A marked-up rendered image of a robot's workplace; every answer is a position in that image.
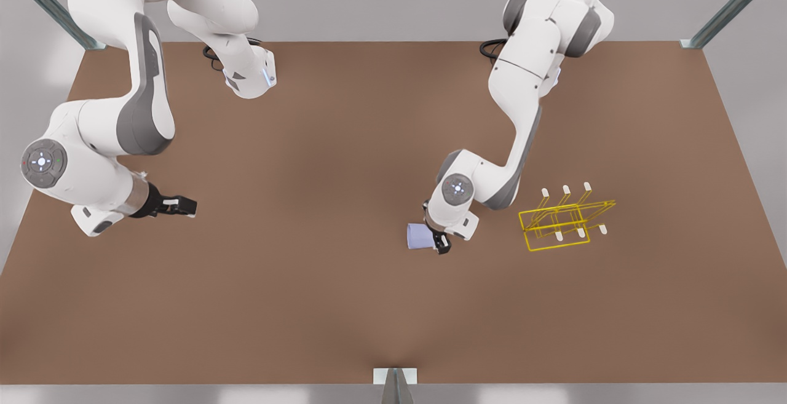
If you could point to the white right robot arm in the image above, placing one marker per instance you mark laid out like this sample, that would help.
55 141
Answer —
144 102

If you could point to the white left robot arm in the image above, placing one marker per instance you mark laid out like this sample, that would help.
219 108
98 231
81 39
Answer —
522 84

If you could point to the pale lavender cup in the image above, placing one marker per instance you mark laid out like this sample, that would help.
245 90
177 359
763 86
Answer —
419 236

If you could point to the silver frame post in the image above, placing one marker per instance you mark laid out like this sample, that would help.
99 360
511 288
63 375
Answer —
395 385
52 7
731 4

